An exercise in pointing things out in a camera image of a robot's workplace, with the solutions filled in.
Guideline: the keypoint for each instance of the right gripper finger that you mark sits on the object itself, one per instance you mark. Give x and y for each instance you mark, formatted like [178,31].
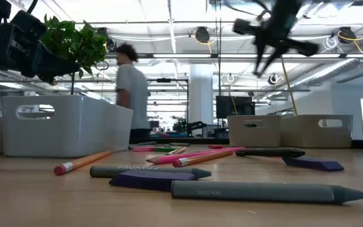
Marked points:
[259,60]
[273,56]

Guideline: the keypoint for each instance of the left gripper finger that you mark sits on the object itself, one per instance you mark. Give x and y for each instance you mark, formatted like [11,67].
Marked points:
[57,67]

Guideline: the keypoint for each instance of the pink pencil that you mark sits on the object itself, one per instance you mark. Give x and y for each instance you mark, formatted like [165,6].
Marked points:
[232,148]
[175,157]

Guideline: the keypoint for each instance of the black pen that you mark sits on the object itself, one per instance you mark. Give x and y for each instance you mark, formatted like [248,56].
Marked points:
[269,152]
[250,125]

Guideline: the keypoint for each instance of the red eraser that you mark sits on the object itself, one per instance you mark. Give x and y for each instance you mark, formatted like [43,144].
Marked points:
[215,147]

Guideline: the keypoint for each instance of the orange pencil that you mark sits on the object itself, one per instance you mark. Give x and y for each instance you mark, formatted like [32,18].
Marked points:
[178,150]
[84,161]
[200,158]

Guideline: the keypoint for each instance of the blue eraser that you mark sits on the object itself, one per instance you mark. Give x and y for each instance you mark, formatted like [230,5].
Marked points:
[147,180]
[314,164]

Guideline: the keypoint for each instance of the gray crayon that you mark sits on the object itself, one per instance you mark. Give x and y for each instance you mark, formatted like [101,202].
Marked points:
[106,171]
[147,143]
[257,191]

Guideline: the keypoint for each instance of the pink eraser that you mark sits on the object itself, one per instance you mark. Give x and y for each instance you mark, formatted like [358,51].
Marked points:
[143,149]

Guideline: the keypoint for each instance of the green eraser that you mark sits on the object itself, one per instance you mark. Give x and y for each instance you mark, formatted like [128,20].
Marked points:
[165,149]

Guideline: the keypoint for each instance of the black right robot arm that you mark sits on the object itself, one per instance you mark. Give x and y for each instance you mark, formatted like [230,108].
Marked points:
[288,6]

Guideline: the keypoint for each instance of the black background robot arm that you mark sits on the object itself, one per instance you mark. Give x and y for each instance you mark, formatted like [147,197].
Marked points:
[197,124]

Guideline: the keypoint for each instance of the green leafy plant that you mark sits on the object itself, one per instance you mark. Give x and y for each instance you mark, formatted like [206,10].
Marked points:
[74,44]

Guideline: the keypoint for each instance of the black monitor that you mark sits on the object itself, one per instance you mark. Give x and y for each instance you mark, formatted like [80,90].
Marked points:
[235,107]

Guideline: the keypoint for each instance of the white column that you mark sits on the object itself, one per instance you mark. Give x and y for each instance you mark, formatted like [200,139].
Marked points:
[200,94]

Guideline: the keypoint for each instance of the person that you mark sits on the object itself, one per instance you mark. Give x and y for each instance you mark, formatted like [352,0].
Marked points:
[134,94]

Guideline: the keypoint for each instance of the silver ventilation duct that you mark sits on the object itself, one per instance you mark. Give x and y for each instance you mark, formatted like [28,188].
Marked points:
[332,71]

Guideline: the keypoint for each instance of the black background station frame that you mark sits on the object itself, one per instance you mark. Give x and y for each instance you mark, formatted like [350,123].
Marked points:
[169,80]

